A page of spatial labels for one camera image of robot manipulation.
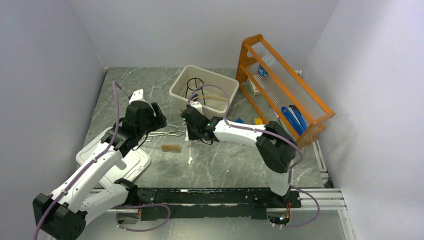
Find metal crucible tongs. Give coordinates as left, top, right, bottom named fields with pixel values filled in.
left=141, top=129, right=186, bottom=142

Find yellow rubber tube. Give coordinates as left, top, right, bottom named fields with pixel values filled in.
left=197, top=95, right=228, bottom=102

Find beige plastic bin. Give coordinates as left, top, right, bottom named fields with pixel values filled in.
left=168, top=65, right=240, bottom=119

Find black metal tripod stand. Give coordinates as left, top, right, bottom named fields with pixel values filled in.
left=185, top=77, right=206, bottom=105

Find white powder bag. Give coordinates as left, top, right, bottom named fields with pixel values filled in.
left=184, top=131, right=191, bottom=142

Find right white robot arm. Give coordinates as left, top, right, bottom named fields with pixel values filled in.
left=180, top=105, right=300, bottom=207

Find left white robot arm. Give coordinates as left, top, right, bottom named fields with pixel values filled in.
left=32, top=100, right=167, bottom=240

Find brown test tube brush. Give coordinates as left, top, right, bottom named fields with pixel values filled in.
left=145, top=144, right=182, bottom=153

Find white bin lid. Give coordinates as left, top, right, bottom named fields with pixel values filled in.
left=75, top=127, right=151, bottom=189

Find yellow grey sponge block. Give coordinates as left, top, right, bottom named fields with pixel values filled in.
left=254, top=118, right=264, bottom=125

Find white box on shelf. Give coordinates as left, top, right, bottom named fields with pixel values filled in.
left=247, top=79, right=261, bottom=96

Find blue white cup on shelf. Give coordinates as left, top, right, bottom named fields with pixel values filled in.
left=257, top=65, right=269, bottom=77

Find orange wooden shelf rack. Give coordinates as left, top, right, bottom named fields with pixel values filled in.
left=235, top=34, right=335, bottom=148

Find blue folder on shelf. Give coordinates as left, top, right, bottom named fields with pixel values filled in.
left=281, top=105, right=307, bottom=136

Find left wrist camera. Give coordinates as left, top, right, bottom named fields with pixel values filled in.
left=128, top=89, right=146, bottom=104

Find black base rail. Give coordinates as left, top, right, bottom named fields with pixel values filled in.
left=116, top=187, right=302, bottom=221

